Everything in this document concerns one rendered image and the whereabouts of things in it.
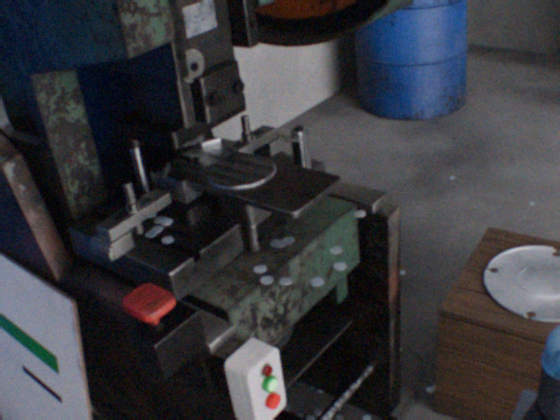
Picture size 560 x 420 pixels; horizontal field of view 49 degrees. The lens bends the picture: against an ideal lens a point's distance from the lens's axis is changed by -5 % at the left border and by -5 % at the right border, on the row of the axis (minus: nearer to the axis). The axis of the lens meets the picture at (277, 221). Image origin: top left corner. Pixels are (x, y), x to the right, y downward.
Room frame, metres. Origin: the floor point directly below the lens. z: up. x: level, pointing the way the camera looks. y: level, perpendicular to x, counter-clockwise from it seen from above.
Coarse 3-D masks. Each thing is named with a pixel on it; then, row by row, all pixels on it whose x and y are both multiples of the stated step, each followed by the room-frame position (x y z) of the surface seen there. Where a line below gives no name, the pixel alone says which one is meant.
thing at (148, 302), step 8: (136, 288) 0.76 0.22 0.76; (144, 288) 0.76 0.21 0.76; (152, 288) 0.76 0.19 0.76; (160, 288) 0.76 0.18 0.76; (128, 296) 0.74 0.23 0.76; (136, 296) 0.74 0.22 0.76; (144, 296) 0.74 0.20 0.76; (152, 296) 0.74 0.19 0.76; (160, 296) 0.74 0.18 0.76; (168, 296) 0.73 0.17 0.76; (128, 304) 0.73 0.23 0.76; (136, 304) 0.72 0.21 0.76; (144, 304) 0.72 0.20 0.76; (152, 304) 0.72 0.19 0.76; (160, 304) 0.72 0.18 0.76; (168, 304) 0.72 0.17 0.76; (128, 312) 0.72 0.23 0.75; (136, 312) 0.71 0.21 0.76; (144, 312) 0.70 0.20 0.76; (152, 312) 0.70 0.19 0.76; (160, 312) 0.71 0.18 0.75; (144, 320) 0.70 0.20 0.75; (152, 320) 0.70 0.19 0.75
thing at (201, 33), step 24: (192, 0) 1.07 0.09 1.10; (216, 0) 1.11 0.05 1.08; (192, 24) 1.06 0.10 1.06; (216, 24) 1.10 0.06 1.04; (192, 48) 1.06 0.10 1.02; (216, 48) 1.10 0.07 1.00; (192, 72) 1.03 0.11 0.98; (216, 72) 1.05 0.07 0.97; (144, 96) 1.09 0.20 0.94; (168, 96) 1.04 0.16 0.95; (192, 96) 1.04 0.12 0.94; (216, 96) 1.03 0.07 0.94; (240, 96) 1.09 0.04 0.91; (168, 120) 1.05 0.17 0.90; (192, 120) 1.04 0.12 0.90
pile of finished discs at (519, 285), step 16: (512, 256) 1.26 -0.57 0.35; (528, 256) 1.25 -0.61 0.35; (544, 256) 1.24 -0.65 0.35; (496, 272) 1.20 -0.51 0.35; (512, 272) 1.20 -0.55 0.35; (528, 272) 1.18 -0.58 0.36; (544, 272) 1.17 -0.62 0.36; (496, 288) 1.14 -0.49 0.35; (512, 288) 1.14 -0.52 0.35; (528, 288) 1.12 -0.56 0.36; (544, 288) 1.11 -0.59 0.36; (512, 304) 1.08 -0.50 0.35; (528, 304) 1.07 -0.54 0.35; (544, 304) 1.06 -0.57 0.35; (544, 320) 1.01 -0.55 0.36
